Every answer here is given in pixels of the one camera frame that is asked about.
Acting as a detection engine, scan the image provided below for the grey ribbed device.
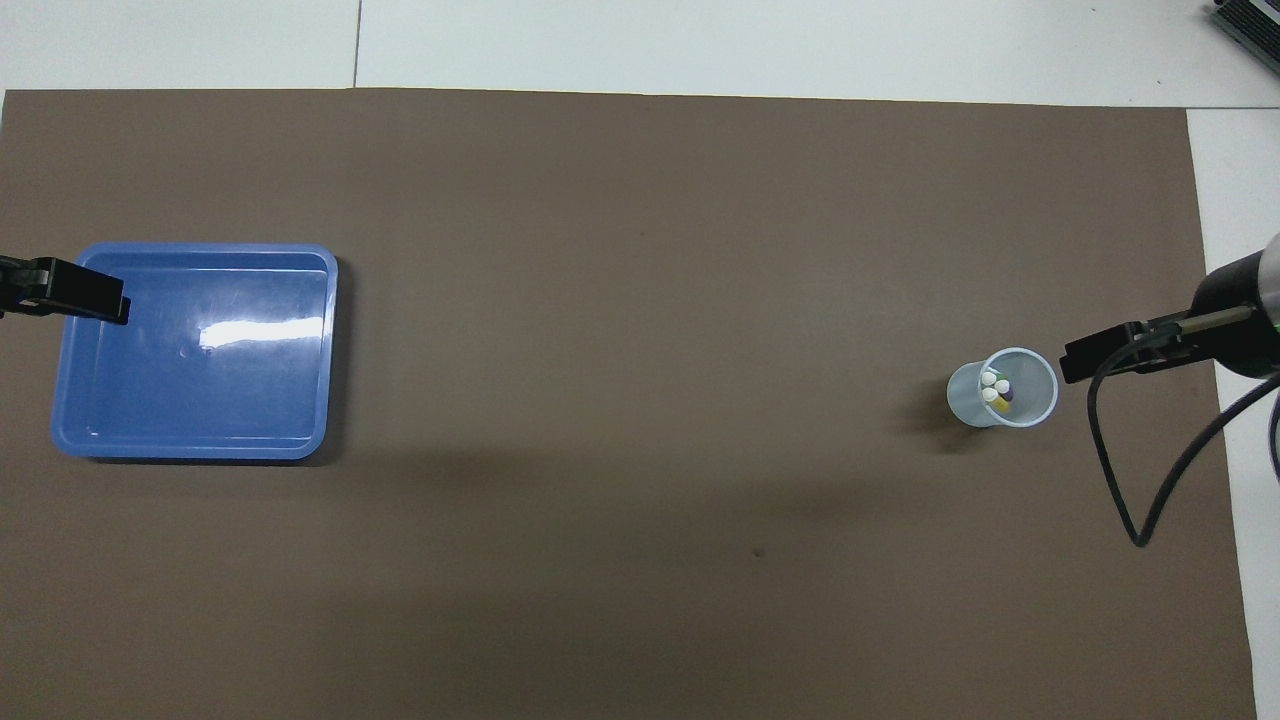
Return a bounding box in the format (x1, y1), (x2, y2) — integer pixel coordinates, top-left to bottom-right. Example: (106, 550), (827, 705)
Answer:
(1205, 0), (1280, 63)

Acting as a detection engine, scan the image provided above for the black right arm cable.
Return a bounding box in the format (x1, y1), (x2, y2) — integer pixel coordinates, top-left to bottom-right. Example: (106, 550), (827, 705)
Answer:
(1088, 305), (1280, 548)

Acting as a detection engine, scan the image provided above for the brown table mat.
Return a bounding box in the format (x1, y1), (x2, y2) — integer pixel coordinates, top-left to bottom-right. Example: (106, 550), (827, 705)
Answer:
(0, 88), (1259, 720)

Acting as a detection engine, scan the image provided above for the translucent plastic cup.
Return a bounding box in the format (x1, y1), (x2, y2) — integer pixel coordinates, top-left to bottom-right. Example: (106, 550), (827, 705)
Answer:
(946, 347), (1060, 430)

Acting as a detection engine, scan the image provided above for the blue plastic tray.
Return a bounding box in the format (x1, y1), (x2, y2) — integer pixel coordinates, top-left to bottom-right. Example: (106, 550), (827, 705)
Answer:
(50, 242), (339, 461)

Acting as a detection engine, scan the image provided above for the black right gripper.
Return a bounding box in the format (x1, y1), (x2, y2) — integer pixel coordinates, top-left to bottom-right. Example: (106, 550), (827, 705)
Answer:
(1060, 245), (1280, 385)

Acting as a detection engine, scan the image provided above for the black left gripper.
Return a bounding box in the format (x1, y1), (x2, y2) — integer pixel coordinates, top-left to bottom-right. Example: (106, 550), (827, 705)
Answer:
(0, 256), (131, 326)

